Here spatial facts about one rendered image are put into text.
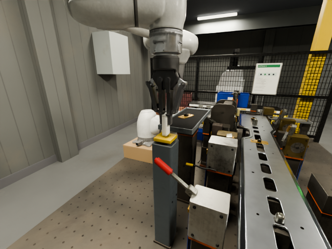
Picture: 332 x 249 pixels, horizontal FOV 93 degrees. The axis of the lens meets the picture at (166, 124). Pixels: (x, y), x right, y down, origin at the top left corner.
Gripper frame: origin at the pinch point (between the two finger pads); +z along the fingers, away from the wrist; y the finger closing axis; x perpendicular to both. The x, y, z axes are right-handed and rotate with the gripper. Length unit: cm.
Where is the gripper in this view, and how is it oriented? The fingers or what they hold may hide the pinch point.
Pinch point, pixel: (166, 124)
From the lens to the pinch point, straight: 50.2
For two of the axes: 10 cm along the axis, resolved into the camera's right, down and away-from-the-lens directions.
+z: 0.0, 9.5, 3.1
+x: 4.2, -2.8, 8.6
